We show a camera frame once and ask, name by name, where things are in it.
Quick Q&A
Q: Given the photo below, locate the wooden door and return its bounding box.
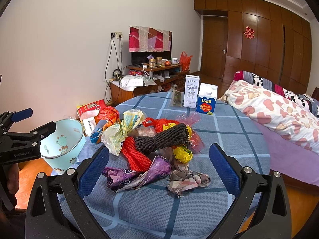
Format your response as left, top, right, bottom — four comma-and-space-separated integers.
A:
201, 16, 228, 80

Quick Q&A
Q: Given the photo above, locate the red gift box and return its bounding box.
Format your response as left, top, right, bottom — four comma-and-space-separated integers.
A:
76, 99, 106, 136

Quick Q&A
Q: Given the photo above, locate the white mug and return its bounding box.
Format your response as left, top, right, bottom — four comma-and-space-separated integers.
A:
171, 58, 180, 65

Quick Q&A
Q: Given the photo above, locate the red plastic bag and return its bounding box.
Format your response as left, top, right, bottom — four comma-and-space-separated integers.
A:
142, 118, 179, 133

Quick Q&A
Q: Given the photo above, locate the clear plastic bag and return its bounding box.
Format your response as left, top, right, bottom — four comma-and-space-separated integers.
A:
128, 125, 156, 138

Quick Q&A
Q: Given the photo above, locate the wooden wardrobe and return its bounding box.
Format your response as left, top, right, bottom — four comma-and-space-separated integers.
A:
194, 0, 312, 93

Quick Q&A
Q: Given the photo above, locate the wooden tv cabinet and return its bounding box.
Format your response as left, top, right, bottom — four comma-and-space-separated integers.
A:
110, 64, 190, 105

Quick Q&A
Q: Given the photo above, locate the red double happiness sticker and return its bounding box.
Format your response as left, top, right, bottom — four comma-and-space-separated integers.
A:
243, 25, 255, 39

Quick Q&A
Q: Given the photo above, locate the black white pillow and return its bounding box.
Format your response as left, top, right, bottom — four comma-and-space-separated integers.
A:
234, 71, 318, 118

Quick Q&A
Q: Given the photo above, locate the blue plaid tablecloth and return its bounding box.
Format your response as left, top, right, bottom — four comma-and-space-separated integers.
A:
84, 92, 270, 238

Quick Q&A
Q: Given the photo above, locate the wall power outlet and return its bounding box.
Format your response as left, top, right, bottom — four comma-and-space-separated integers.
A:
111, 32, 123, 39

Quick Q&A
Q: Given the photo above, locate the pink transparent plastic bag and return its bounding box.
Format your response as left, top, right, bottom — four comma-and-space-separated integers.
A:
176, 112, 205, 153

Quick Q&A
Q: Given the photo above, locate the red orange snack wrapper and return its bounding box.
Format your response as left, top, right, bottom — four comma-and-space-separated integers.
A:
90, 106, 120, 144

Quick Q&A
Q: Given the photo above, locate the red foam net sleeve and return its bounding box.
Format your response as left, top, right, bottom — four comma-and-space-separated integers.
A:
121, 136, 152, 172

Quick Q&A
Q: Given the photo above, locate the yellow plastic bag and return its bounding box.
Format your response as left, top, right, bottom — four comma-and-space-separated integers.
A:
162, 122, 193, 164

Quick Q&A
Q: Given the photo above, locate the orange plastic bag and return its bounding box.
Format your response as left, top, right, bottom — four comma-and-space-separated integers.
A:
179, 51, 192, 72

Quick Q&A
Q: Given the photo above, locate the black foam net sleeve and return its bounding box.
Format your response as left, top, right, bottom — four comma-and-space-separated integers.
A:
134, 123, 191, 155

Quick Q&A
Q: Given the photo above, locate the pink bed sheet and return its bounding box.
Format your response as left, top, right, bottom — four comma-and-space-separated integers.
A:
253, 121, 318, 186

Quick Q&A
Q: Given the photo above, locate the white tall milk carton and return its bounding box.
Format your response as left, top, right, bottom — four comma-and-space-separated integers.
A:
183, 74, 200, 109

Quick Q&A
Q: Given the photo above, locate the pink patchwork cloth cover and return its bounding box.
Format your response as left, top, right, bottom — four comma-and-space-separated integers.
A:
129, 26, 172, 52

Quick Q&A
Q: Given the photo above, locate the heart pattern quilt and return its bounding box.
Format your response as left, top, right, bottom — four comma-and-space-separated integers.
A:
221, 80, 318, 154

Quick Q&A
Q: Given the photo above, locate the white box on cabinet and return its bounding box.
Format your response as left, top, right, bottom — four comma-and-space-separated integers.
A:
121, 75, 144, 87

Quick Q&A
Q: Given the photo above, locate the light blue enamel basin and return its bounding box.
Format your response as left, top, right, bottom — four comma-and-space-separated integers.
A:
40, 119, 86, 174

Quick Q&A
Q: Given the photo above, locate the blue white LOOK carton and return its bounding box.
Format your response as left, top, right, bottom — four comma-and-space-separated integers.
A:
196, 83, 218, 115

